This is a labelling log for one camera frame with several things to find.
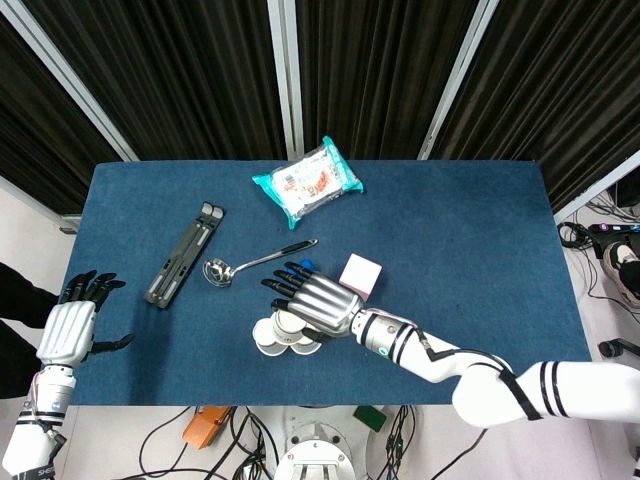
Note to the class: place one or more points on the white paper cup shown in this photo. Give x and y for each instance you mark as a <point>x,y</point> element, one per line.
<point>303,347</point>
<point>265,340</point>
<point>287,324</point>

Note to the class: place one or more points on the orange plastic device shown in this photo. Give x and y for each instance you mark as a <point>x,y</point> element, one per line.
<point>205,427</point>

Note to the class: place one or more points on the pink white cube box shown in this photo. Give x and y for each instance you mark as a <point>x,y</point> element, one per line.
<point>361,272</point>

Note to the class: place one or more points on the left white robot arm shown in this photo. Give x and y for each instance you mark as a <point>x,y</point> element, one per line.
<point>37,425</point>

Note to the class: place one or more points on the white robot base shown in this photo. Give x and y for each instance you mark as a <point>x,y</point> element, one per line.
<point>317,450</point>

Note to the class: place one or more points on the grey aluminium frame rail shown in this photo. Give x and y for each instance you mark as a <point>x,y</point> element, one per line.
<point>597,187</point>

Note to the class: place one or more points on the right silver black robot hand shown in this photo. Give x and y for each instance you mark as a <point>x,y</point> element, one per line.
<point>322,302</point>

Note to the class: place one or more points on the blue toy building brick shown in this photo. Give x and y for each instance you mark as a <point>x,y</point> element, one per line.
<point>308,262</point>

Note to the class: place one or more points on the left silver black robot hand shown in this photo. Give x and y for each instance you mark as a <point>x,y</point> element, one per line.
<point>67,330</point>

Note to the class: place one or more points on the stainless steel ladle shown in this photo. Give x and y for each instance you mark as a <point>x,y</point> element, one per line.
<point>220,272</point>

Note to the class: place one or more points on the black power strip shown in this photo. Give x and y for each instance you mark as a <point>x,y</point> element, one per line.
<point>615,232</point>

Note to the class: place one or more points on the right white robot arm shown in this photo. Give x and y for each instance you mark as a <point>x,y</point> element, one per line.
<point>475,375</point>

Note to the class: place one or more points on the white black sneaker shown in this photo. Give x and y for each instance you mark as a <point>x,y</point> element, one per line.
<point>620,270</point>

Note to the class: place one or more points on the grey aluminium frame post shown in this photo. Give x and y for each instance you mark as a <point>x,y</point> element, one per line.
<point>457,75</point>
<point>286,75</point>
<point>65,75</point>

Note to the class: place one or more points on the teal snack bag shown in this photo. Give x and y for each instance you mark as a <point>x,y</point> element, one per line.
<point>307,182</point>

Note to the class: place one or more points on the green block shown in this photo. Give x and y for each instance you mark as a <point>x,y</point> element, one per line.
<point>371,417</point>

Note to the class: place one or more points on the blue felt table cloth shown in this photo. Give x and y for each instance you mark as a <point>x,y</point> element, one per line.
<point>450,225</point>

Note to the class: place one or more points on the grey folding laptop stand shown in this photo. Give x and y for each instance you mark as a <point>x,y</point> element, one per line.
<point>182,255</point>

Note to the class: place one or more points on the black pleated curtain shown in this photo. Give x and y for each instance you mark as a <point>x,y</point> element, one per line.
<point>175,70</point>
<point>380,70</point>

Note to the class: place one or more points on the black clothed person leg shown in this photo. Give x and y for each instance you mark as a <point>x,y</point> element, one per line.
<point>17,310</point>

